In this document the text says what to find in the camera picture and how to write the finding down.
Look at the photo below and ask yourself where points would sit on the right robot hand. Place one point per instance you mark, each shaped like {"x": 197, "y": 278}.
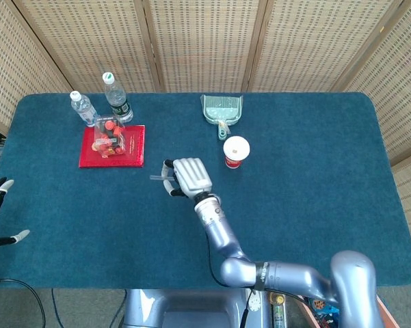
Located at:
{"x": 193, "y": 176}

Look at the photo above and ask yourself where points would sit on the clear plastic straw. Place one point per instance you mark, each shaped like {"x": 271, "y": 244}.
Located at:
{"x": 155, "y": 177}

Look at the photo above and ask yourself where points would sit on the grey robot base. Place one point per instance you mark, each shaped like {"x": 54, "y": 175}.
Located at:
{"x": 191, "y": 307}

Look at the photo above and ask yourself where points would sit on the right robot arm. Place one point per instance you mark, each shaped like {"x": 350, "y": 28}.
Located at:
{"x": 225, "y": 239}

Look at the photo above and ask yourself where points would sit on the red paper cup white lid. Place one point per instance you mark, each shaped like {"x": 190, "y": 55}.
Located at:
{"x": 236, "y": 148}

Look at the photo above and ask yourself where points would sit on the red hardcover book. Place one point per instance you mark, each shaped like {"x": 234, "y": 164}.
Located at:
{"x": 135, "y": 150}

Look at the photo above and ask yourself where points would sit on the green plastic dustpan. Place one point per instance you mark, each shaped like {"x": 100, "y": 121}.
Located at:
{"x": 222, "y": 109}

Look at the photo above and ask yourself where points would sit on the clear box of red pieces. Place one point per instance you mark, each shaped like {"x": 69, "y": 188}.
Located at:
{"x": 108, "y": 138}

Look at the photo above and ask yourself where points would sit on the blue carpet table mat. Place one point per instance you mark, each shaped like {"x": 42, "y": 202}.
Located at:
{"x": 106, "y": 232}

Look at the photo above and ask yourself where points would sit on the tall green-label water bottle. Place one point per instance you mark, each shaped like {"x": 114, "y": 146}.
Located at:
{"x": 116, "y": 97}

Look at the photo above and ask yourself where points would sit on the small clear water bottle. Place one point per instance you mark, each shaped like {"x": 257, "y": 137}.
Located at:
{"x": 83, "y": 107}

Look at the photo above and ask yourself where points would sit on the yellow-green bottle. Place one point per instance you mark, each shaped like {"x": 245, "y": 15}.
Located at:
{"x": 278, "y": 309}

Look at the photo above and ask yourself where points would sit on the pink storage bin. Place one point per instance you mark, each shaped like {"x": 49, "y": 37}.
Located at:
{"x": 307, "y": 312}

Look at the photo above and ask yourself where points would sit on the blue snack package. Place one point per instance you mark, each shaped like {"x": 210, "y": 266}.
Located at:
{"x": 319, "y": 304}

